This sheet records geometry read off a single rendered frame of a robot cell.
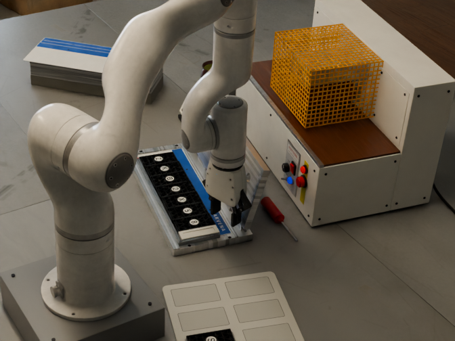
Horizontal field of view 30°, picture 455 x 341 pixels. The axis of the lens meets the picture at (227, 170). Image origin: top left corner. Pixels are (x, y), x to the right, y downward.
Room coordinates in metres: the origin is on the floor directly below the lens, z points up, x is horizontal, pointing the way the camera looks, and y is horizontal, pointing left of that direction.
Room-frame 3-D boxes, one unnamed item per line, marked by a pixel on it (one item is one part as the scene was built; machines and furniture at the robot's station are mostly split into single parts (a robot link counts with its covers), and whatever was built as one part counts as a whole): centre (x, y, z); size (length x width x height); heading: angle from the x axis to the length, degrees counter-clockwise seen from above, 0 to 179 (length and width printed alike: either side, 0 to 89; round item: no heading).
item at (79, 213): (1.36, 0.30, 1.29); 0.19 x 0.12 x 0.24; 51
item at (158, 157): (1.93, 0.19, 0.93); 0.10 x 0.05 x 0.01; 112
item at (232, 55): (1.66, 0.03, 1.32); 0.16 x 0.09 x 0.30; 118
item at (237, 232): (1.81, 0.11, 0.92); 0.44 x 0.21 x 0.04; 23
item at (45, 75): (2.38, 0.43, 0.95); 0.40 x 0.13 x 0.11; 79
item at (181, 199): (1.75, 0.11, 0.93); 0.10 x 0.05 x 0.01; 112
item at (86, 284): (1.34, 0.28, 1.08); 0.19 x 0.19 x 0.18
